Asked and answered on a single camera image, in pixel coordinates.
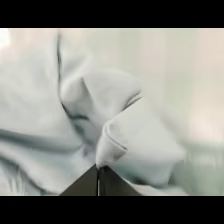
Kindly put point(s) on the white shirt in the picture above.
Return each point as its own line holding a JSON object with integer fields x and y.
{"x": 50, "y": 116}

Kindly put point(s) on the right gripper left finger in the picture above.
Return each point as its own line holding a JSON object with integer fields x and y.
{"x": 85, "y": 185}

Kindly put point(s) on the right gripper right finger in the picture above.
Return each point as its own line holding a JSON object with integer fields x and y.
{"x": 115, "y": 185}

